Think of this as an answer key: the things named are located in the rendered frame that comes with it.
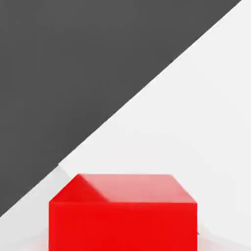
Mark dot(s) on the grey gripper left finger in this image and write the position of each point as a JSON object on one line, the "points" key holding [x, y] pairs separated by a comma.
{"points": [[42, 245]]}

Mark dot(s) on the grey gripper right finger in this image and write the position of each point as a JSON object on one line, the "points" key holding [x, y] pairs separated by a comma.
{"points": [[207, 243]]}

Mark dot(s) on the small red cube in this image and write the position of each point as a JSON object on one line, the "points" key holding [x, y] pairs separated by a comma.
{"points": [[121, 225]]}

